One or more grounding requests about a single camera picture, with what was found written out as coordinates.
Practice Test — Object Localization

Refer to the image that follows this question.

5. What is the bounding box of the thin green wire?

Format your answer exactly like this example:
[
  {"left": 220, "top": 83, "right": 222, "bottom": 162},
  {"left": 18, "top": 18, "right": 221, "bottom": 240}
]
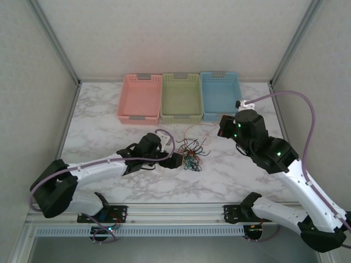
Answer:
[
  {"left": 183, "top": 156, "right": 197, "bottom": 170},
  {"left": 189, "top": 157, "right": 203, "bottom": 172}
]

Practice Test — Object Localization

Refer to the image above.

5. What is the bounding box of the coloured wire pile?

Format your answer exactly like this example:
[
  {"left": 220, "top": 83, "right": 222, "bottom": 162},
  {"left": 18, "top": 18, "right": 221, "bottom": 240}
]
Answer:
[{"left": 177, "top": 142, "right": 203, "bottom": 158}]

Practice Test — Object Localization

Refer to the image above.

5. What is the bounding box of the blue plastic basket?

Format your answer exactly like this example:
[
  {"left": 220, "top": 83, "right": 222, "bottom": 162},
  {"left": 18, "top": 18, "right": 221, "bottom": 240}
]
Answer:
[{"left": 200, "top": 71, "right": 244, "bottom": 122}]

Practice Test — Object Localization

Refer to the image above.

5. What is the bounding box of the pink plastic basket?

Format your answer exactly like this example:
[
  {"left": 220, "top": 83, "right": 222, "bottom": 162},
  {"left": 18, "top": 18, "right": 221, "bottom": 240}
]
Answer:
[{"left": 117, "top": 73, "right": 162, "bottom": 126}]

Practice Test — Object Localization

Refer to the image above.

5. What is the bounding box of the green plastic basket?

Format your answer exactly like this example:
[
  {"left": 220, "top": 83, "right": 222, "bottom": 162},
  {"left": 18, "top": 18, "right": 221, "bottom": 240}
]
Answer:
[{"left": 160, "top": 72, "right": 203, "bottom": 124}]

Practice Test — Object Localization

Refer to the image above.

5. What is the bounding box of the small black circuit board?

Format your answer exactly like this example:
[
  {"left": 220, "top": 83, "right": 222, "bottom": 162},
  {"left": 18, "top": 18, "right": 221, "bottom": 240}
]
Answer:
[
  {"left": 245, "top": 224, "right": 264, "bottom": 237},
  {"left": 90, "top": 225, "right": 121, "bottom": 237}
]

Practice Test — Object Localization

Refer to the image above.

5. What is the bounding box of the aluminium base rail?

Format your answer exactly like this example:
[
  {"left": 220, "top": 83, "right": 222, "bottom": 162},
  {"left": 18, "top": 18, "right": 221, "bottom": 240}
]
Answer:
[{"left": 27, "top": 203, "right": 302, "bottom": 227}]

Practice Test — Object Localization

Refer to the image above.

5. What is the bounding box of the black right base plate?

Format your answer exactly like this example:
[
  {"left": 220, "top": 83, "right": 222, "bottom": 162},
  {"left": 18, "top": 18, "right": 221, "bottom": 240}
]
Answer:
[{"left": 223, "top": 204, "right": 247, "bottom": 223}]

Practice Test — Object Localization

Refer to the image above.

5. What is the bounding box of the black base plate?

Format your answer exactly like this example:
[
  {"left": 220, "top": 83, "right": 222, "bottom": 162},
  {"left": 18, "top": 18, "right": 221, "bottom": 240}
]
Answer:
[
  {"left": 223, "top": 204, "right": 247, "bottom": 223},
  {"left": 76, "top": 204, "right": 129, "bottom": 223}
]

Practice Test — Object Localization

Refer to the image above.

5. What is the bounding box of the white slotted cable duct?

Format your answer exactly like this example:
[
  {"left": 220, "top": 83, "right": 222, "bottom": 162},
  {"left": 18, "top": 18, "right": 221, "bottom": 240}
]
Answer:
[{"left": 35, "top": 226, "right": 245, "bottom": 237}]

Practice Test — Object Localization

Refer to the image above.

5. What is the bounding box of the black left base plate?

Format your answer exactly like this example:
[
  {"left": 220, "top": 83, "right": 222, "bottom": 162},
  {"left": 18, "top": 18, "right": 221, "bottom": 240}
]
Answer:
[{"left": 76, "top": 204, "right": 129, "bottom": 223}]

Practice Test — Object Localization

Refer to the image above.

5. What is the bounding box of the aluminium frame post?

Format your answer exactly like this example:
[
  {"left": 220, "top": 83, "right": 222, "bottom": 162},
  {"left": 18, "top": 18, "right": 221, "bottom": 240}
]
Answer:
[
  {"left": 270, "top": 0, "right": 324, "bottom": 87},
  {"left": 29, "top": 0, "right": 82, "bottom": 86}
]

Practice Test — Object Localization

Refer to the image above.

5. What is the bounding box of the aluminium frame leg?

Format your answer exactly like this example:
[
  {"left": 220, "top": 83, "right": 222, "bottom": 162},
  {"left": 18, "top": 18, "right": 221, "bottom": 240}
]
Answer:
[{"left": 10, "top": 219, "right": 38, "bottom": 263}]

